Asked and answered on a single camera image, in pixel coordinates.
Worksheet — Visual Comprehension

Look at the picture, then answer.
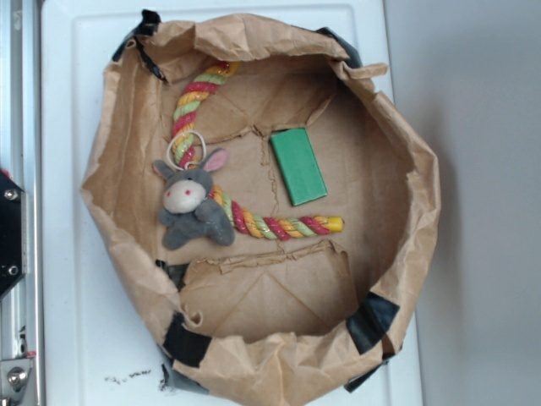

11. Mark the white elastic loop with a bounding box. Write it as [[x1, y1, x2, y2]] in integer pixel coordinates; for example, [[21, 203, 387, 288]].
[[166, 129, 207, 171]]

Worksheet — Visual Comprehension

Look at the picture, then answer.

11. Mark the brown paper bag bin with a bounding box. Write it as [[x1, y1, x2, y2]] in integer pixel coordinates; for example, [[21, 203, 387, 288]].
[[81, 14, 441, 405]]

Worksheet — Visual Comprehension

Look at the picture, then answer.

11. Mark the black bracket plate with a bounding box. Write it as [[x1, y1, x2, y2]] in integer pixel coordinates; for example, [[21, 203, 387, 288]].
[[0, 169, 25, 299]]

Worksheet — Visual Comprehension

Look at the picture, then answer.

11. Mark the multicolored twisted rope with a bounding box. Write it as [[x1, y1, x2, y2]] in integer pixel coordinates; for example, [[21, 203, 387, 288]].
[[170, 60, 346, 242]]

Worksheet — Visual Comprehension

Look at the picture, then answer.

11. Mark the grey plush donkey toy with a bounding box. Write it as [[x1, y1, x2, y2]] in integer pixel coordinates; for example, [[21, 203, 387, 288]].
[[153, 148, 235, 250]]

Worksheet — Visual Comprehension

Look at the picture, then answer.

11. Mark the white plastic tray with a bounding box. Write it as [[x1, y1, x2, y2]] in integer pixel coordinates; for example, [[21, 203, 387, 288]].
[[40, 3, 424, 406]]

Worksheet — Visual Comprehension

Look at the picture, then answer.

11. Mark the green rectangular block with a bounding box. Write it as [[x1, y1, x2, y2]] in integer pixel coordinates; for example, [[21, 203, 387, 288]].
[[270, 128, 327, 206]]

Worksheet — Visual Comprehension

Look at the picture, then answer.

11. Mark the aluminium frame rail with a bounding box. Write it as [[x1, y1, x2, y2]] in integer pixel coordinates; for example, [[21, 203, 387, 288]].
[[1, 1, 44, 405]]

